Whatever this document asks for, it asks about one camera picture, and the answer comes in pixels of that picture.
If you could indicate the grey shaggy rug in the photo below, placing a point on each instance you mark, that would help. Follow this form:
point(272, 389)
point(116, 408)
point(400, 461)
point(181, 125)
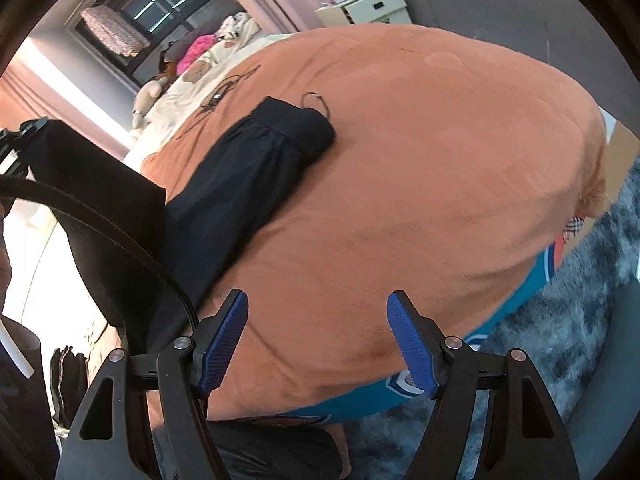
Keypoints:
point(525, 345)

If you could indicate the brown plush toy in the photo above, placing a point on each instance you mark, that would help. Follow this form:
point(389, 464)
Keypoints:
point(167, 67)

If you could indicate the plaid cloth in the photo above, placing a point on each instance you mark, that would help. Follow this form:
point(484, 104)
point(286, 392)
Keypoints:
point(574, 229)

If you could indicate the stack of dark folded clothes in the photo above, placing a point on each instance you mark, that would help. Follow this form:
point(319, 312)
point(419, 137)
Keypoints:
point(69, 385)

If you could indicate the black pants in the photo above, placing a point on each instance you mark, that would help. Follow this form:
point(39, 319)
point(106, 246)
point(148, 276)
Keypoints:
point(240, 185)

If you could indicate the cream bear-print quilt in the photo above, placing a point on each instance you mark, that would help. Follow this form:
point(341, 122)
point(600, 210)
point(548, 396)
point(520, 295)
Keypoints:
point(210, 67)

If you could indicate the beige plush toy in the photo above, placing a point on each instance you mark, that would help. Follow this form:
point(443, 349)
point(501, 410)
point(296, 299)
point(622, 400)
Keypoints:
point(147, 100)

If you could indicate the grey cloth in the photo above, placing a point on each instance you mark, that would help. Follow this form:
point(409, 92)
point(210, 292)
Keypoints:
point(182, 45)

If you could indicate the brown fleece blanket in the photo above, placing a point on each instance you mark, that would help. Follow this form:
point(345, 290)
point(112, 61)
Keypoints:
point(425, 185)

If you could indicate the white nightstand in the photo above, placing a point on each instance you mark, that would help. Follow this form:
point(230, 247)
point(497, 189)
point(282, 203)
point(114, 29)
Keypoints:
point(370, 7)

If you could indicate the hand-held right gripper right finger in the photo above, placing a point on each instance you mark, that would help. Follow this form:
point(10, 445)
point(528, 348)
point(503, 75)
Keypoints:
point(410, 340)

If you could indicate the person's bare leg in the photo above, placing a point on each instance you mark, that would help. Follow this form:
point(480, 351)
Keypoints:
point(342, 452)

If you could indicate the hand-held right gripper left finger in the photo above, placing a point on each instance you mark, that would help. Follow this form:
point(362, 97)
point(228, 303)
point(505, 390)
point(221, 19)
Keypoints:
point(225, 345)

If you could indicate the spotted plush toy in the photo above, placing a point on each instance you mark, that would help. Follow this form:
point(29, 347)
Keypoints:
point(237, 25)

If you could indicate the floral hanging garment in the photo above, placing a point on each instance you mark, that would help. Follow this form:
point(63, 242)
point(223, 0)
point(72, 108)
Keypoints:
point(115, 32)

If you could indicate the pink cloth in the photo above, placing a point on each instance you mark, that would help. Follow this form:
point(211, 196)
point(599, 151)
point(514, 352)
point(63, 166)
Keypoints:
point(197, 52)

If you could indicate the cardboard box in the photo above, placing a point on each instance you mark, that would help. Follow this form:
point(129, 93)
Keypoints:
point(622, 160)

